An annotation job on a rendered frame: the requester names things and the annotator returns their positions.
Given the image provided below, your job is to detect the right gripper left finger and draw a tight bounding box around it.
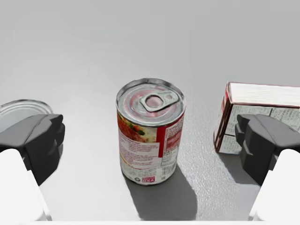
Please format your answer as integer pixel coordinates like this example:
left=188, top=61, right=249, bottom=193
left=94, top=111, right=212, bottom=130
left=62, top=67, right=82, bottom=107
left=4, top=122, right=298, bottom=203
left=0, top=114, right=66, bottom=222

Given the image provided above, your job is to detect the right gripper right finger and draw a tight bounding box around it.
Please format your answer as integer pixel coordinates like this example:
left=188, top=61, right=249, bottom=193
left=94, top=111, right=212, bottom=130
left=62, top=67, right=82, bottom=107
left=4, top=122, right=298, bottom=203
left=235, top=114, right=300, bottom=222

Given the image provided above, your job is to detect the flat round can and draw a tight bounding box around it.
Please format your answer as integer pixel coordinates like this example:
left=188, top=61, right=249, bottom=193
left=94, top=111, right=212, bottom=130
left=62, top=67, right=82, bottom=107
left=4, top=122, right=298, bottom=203
left=0, top=99, right=54, bottom=135

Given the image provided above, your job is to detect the red and white can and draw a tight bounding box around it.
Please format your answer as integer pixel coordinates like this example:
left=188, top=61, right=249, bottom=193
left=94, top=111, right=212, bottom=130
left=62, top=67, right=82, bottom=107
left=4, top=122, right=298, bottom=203
left=115, top=77, right=187, bottom=186

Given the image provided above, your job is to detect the red and white carton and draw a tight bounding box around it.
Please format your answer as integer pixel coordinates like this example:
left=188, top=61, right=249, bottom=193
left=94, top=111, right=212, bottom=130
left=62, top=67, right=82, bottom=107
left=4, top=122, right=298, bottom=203
left=213, top=81, right=300, bottom=155

